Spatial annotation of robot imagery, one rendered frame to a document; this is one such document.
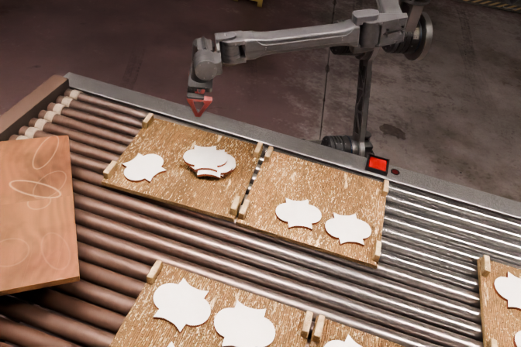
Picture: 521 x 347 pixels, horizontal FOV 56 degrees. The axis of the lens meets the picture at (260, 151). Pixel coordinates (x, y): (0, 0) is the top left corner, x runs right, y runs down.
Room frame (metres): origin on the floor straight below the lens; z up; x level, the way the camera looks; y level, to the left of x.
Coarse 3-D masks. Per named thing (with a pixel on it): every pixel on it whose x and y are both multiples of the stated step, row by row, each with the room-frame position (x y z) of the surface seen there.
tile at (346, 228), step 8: (336, 216) 1.01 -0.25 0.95; (344, 216) 1.01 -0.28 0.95; (352, 216) 1.02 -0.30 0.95; (328, 224) 0.97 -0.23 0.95; (336, 224) 0.97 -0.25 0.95; (344, 224) 0.98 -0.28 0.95; (352, 224) 0.99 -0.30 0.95; (360, 224) 0.99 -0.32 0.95; (328, 232) 0.94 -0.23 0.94; (336, 232) 0.94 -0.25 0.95; (344, 232) 0.95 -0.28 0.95; (352, 232) 0.95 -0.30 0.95; (360, 232) 0.96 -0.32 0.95; (368, 232) 0.96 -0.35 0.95; (344, 240) 0.92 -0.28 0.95; (352, 240) 0.92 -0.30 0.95; (360, 240) 0.93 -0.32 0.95
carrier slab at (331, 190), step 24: (264, 168) 1.17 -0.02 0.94; (288, 168) 1.19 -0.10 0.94; (312, 168) 1.21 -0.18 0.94; (264, 192) 1.06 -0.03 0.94; (288, 192) 1.08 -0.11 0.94; (312, 192) 1.10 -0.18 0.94; (336, 192) 1.12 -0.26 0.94; (360, 192) 1.14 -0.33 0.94; (264, 216) 0.97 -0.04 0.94; (360, 216) 1.03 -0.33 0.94; (288, 240) 0.90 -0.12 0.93; (312, 240) 0.91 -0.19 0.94; (336, 240) 0.92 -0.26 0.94
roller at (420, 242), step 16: (48, 128) 1.21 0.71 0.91; (64, 128) 1.22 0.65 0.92; (96, 144) 1.17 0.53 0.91; (112, 144) 1.18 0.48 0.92; (400, 240) 0.99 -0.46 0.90; (416, 240) 0.99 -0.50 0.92; (432, 240) 1.00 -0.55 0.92; (448, 256) 0.97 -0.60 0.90; (464, 256) 0.97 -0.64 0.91; (480, 256) 0.97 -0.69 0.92
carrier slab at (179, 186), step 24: (144, 144) 1.19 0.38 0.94; (168, 144) 1.21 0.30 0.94; (192, 144) 1.23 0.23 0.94; (216, 144) 1.25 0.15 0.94; (240, 144) 1.27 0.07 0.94; (120, 168) 1.06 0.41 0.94; (168, 168) 1.09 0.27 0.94; (240, 168) 1.15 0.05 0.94; (144, 192) 0.98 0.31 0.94; (168, 192) 0.99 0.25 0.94; (192, 192) 1.01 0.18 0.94; (216, 192) 1.03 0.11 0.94; (240, 192) 1.05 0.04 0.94; (216, 216) 0.94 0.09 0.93
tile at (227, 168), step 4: (228, 160) 1.14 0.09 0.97; (228, 164) 1.13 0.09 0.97; (232, 164) 1.13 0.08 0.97; (192, 168) 1.08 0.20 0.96; (220, 168) 1.10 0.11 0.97; (224, 168) 1.11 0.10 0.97; (228, 168) 1.11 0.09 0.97; (232, 168) 1.12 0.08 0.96; (200, 172) 1.07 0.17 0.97; (204, 172) 1.07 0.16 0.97; (208, 172) 1.08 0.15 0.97; (212, 172) 1.08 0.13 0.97; (220, 172) 1.09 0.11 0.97; (224, 172) 1.09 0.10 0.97; (228, 172) 1.10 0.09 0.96; (200, 176) 1.06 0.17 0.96; (208, 176) 1.07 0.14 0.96; (212, 176) 1.07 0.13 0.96; (216, 176) 1.07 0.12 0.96
